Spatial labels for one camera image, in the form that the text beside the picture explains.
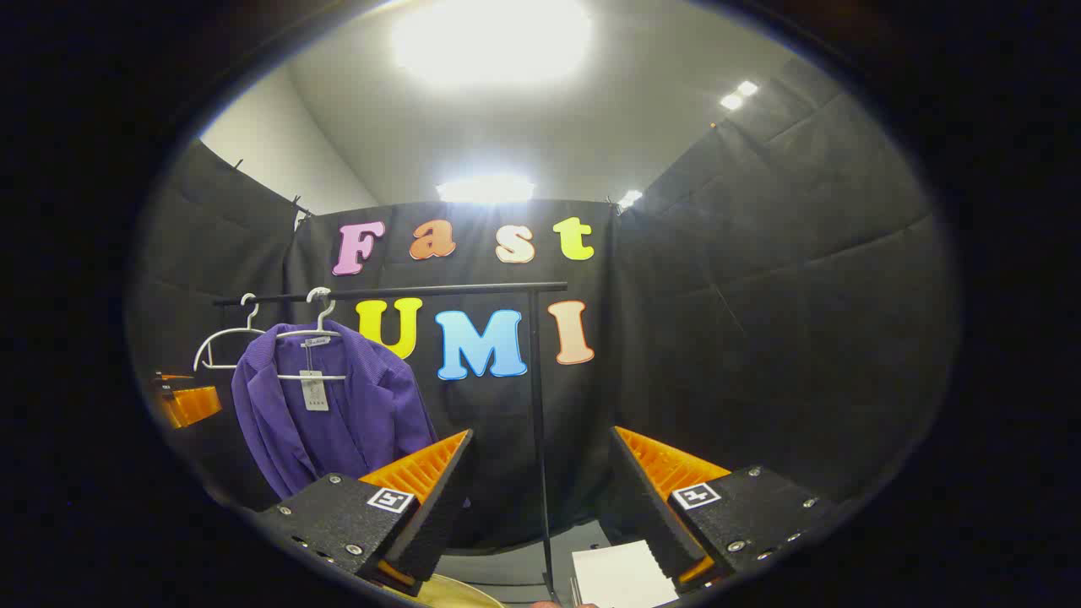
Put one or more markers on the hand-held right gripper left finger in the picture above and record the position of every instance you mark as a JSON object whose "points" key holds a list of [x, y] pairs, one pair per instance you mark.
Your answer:
{"points": [[435, 498]]}

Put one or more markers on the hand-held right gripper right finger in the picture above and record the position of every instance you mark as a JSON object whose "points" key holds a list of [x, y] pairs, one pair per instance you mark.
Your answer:
{"points": [[638, 498]]}

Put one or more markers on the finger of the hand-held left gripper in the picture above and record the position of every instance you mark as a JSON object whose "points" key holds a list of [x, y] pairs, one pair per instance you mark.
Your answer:
{"points": [[192, 404]]}

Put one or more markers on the round laundry hamper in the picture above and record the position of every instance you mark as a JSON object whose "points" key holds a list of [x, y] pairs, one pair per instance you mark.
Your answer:
{"points": [[456, 596]]}

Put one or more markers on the purple knit garment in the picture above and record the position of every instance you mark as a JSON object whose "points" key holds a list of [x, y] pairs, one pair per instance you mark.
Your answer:
{"points": [[372, 418]]}

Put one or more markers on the white clothes hanger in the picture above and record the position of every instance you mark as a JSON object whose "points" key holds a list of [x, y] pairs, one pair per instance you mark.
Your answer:
{"points": [[228, 333], [325, 319]]}

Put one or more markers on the black metal clothes rack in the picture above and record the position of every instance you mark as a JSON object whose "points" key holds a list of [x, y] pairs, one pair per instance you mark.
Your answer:
{"points": [[422, 292]]}

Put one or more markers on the white cabinet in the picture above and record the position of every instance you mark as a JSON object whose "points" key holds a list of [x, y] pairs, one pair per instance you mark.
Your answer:
{"points": [[621, 578]]}

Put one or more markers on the black backdrop cloth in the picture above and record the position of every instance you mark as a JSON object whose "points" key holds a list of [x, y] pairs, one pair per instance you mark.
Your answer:
{"points": [[760, 295]]}

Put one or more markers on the ceiling light panel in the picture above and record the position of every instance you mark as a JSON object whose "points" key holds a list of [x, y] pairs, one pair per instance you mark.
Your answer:
{"points": [[490, 38], [739, 94]]}

